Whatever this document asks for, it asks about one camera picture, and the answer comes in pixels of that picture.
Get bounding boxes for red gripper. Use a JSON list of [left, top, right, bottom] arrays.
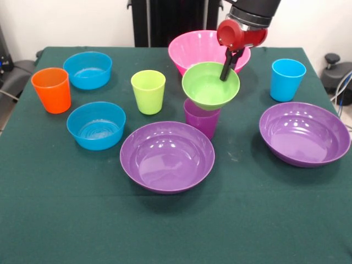
[[216, 19, 268, 81]]

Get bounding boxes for green ribbed bowl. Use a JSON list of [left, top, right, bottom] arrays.
[[181, 62, 241, 111]]

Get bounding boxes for purple cup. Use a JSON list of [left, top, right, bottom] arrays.
[[183, 98, 222, 141]]

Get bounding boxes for large pink bowl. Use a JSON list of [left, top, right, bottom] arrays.
[[168, 30, 251, 78]]

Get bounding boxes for blue cup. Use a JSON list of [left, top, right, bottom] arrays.
[[269, 58, 307, 103]]

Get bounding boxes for lime green cup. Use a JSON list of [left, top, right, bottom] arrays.
[[130, 69, 167, 116]]

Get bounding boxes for black knob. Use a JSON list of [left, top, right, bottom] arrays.
[[323, 53, 342, 73]]

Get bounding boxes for purple bowl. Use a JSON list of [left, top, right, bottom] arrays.
[[258, 102, 351, 168], [119, 122, 216, 195]]

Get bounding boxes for dark grey base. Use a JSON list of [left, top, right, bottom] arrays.
[[321, 62, 352, 96]]

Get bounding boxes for blue bowl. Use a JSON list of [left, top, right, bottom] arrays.
[[63, 51, 113, 90], [66, 101, 127, 151]]

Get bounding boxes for dark green tablecloth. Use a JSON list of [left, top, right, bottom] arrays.
[[0, 46, 352, 264]]

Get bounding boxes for orange cup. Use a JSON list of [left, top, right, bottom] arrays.
[[30, 67, 72, 114]]

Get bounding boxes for grey chair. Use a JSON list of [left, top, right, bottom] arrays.
[[0, 59, 37, 100]]

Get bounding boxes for black equipment box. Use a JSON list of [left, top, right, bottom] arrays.
[[0, 24, 14, 83]]

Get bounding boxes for blue and grey cables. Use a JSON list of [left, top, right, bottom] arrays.
[[329, 70, 352, 130]]

